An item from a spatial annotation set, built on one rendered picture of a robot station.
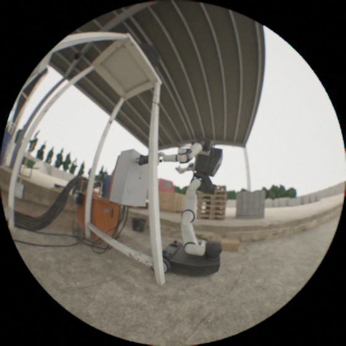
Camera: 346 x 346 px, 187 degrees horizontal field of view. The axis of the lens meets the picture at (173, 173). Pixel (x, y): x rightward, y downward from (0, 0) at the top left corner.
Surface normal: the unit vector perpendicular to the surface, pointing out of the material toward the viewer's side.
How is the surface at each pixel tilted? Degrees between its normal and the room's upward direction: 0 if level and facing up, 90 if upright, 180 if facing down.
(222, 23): 172
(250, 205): 90
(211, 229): 89
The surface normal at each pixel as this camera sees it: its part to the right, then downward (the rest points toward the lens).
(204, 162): -0.48, -0.15
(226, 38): -0.25, 0.94
